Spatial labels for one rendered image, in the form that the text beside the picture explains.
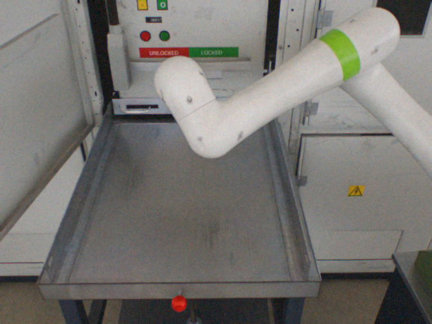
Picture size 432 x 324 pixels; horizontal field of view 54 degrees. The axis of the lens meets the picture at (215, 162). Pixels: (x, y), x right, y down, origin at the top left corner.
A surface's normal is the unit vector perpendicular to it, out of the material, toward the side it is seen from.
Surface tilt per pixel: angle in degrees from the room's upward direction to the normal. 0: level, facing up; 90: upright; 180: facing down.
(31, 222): 90
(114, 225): 0
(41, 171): 90
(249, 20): 90
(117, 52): 90
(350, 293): 0
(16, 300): 0
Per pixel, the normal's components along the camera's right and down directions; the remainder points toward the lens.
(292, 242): 0.00, -0.81
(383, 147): 0.01, 0.58
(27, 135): 0.98, 0.11
